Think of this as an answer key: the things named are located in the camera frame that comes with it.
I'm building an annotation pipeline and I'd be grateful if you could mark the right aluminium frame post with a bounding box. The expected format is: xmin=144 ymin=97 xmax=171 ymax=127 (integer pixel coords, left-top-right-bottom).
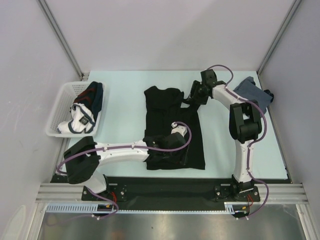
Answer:
xmin=256 ymin=0 xmax=304 ymax=76

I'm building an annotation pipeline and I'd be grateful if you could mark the slotted cable duct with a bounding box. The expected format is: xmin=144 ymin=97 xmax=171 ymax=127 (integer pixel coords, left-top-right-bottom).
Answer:
xmin=46 ymin=203 xmax=248 ymax=215

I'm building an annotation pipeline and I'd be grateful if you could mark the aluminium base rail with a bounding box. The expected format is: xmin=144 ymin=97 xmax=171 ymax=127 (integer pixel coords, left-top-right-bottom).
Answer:
xmin=36 ymin=183 xmax=309 ymax=204

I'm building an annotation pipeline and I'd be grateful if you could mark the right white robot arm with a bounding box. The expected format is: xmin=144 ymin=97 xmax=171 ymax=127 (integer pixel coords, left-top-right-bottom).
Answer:
xmin=183 ymin=69 xmax=266 ymax=202

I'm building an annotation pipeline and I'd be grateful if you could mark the dark navy red garment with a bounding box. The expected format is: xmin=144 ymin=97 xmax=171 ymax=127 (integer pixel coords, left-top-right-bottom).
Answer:
xmin=73 ymin=81 xmax=104 ymax=122

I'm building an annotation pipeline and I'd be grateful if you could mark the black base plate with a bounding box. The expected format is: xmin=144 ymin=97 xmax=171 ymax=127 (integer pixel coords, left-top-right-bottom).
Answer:
xmin=49 ymin=175 xmax=292 ymax=212

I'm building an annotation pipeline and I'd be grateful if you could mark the black tank top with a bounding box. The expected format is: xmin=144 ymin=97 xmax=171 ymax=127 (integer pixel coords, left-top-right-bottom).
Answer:
xmin=144 ymin=86 xmax=206 ymax=171

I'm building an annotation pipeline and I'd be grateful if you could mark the white plastic laundry basket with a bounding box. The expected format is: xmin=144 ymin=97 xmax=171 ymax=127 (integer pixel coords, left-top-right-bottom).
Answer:
xmin=45 ymin=81 xmax=102 ymax=138

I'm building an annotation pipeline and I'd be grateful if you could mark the aluminium frame post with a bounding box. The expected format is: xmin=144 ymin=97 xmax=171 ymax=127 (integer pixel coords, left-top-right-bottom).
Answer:
xmin=256 ymin=0 xmax=304 ymax=76
xmin=36 ymin=0 xmax=84 ymax=80

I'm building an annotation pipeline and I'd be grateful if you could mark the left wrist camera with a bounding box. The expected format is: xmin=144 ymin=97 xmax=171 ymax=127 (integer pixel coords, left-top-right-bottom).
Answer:
xmin=171 ymin=122 xmax=188 ymax=137

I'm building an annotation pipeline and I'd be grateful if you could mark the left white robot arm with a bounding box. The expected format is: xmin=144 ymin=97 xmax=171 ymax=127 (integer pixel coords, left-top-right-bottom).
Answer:
xmin=62 ymin=132 xmax=192 ymax=200

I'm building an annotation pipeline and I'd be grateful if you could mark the left aluminium frame post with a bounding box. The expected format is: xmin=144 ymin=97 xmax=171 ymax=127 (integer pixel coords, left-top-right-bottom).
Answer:
xmin=36 ymin=0 xmax=84 ymax=80

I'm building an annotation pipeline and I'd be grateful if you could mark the blue printed tank top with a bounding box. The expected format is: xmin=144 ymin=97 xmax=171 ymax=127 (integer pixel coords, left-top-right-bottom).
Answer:
xmin=233 ymin=76 xmax=275 ymax=114

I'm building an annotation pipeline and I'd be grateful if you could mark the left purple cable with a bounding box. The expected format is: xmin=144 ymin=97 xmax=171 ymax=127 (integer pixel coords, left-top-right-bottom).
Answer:
xmin=55 ymin=121 xmax=193 ymax=221

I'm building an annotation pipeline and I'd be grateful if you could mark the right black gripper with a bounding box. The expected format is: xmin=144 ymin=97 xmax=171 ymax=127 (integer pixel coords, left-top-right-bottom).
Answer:
xmin=186 ymin=80 xmax=209 ymax=106

